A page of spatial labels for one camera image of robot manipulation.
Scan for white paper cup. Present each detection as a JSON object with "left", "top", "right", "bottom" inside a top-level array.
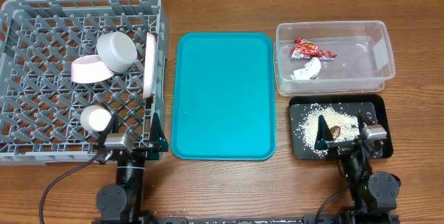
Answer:
[{"left": 80, "top": 105, "right": 112, "bottom": 132}]

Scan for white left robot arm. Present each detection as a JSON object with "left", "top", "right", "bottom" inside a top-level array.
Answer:
[{"left": 96, "top": 113, "right": 169, "bottom": 223}]

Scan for black plastic tray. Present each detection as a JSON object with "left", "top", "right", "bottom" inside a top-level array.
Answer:
[{"left": 289, "top": 94, "right": 390, "bottom": 160}]

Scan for teal serving tray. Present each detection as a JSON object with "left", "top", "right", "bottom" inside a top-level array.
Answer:
[{"left": 171, "top": 32, "right": 277, "bottom": 160}]

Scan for clear plastic container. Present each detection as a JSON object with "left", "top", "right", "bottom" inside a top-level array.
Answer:
[{"left": 274, "top": 20, "right": 395, "bottom": 96}]

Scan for pink white small plate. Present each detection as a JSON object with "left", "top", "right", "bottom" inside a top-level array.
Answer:
[{"left": 71, "top": 55, "right": 114, "bottom": 84}]

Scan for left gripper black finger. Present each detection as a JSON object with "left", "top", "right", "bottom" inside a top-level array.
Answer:
[
  {"left": 96, "top": 114, "right": 118, "bottom": 148},
  {"left": 148, "top": 112, "right": 169, "bottom": 151}
]

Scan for grey bowl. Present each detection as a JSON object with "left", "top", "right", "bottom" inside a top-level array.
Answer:
[{"left": 96, "top": 32, "right": 137, "bottom": 73}]

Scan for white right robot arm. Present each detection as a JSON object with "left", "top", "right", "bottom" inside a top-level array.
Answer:
[{"left": 314, "top": 112, "right": 401, "bottom": 223}]

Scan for white tissue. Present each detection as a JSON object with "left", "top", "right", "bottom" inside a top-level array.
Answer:
[{"left": 290, "top": 58, "right": 322, "bottom": 80}]

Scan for brown food scrap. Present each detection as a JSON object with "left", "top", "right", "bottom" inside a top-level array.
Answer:
[{"left": 330, "top": 126, "right": 341, "bottom": 140}]

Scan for white rice grains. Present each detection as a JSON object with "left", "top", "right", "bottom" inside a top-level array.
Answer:
[{"left": 289, "top": 102, "right": 377, "bottom": 160}]

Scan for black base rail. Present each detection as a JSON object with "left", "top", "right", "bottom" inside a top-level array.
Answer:
[{"left": 92, "top": 207, "right": 402, "bottom": 224}]

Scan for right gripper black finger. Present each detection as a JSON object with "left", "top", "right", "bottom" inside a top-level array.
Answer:
[
  {"left": 357, "top": 111, "right": 373, "bottom": 137},
  {"left": 314, "top": 115, "right": 334, "bottom": 150}
]

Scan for grey dishwasher rack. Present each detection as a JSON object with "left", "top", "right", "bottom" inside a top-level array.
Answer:
[{"left": 1, "top": 0, "right": 169, "bottom": 166}]

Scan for red snack wrapper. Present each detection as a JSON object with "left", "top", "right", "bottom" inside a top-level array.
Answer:
[{"left": 290, "top": 38, "right": 336, "bottom": 60}]

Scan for large white plate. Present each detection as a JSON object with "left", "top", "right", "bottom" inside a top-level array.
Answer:
[{"left": 142, "top": 33, "right": 156, "bottom": 98}]

